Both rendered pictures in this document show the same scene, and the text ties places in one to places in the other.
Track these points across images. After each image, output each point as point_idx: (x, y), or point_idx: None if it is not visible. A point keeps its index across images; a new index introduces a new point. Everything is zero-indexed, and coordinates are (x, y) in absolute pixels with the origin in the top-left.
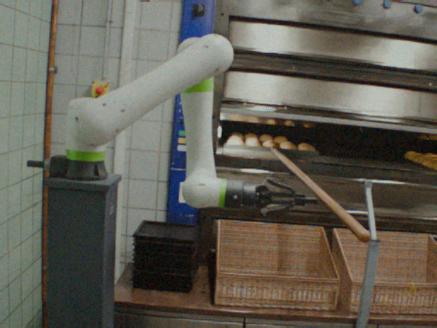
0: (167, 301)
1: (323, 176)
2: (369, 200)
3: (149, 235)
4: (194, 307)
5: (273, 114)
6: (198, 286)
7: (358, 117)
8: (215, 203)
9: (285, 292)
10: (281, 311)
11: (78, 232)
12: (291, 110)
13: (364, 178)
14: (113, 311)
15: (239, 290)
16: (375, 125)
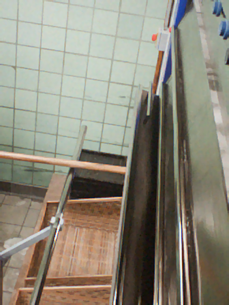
0: (50, 200)
1: (64, 186)
2: (37, 234)
3: (88, 158)
4: (39, 212)
5: (133, 115)
6: (85, 220)
7: (129, 165)
8: None
9: (69, 273)
10: (28, 261)
11: None
12: (134, 119)
13: (56, 216)
14: None
15: (72, 241)
16: (124, 187)
